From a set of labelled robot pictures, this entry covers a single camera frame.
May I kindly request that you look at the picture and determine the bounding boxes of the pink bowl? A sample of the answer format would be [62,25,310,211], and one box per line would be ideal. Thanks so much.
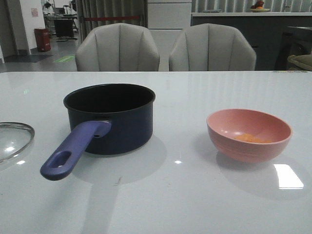
[207,109,293,163]

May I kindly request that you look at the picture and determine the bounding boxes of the orange ham slices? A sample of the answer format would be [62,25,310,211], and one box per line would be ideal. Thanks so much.
[234,133,272,143]

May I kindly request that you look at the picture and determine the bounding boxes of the glass lid with blue knob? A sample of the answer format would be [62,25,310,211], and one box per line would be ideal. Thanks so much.
[0,122,35,163]

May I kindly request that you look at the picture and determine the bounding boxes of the dark blue saucepan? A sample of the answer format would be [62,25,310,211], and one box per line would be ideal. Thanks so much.
[40,83,156,181]

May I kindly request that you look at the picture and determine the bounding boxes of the left grey chair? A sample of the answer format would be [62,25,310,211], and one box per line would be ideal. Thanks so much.
[75,23,160,72]

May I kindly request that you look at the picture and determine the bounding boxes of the grey chair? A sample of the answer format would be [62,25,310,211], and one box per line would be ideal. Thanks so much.
[75,23,160,72]
[169,23,256,71]

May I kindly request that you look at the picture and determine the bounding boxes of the right grey chair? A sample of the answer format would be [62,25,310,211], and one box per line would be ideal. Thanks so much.
[169,23,256,71]

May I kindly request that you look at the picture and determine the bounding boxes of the white drawer cabinet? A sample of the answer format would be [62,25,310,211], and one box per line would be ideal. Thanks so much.
[147,0,192,71]

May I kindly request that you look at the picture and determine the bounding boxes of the red barrier belt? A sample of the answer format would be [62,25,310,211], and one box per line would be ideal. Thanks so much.
[83,15,141,21]

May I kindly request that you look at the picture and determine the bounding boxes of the black office desk background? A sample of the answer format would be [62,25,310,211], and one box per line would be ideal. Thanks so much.
[44,14,78,40]

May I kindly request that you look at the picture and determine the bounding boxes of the dark grey counter cabinet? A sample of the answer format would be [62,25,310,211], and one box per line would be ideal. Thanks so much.
[191,12,312,70]

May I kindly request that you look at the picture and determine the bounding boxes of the red trash bin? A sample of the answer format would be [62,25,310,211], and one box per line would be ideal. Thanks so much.
[34,28,51,52]

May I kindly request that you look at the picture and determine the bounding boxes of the fruit plate on counter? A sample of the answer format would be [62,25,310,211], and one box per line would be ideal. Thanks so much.
[250,0,270,13]

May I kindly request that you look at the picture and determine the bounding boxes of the olive cushion seat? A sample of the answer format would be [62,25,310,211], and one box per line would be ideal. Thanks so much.
[287,54,312,71]

